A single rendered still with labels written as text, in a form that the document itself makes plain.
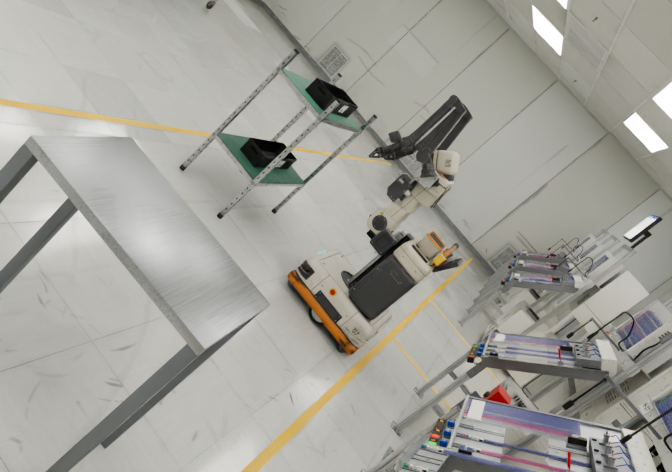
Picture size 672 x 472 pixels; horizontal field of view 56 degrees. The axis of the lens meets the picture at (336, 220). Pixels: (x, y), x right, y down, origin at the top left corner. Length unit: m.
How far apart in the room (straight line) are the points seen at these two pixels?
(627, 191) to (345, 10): 5.83
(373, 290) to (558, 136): 7.60
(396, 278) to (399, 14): 8.37
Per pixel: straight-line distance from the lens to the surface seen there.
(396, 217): 4.12
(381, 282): 4.02
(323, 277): 4.09
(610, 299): 7.22
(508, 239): 11.26
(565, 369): 3.99
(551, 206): 11.21
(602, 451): 2.84
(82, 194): 1.72
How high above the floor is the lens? 1.65
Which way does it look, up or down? 16 degrees down
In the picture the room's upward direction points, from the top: 48 degrees clockwise
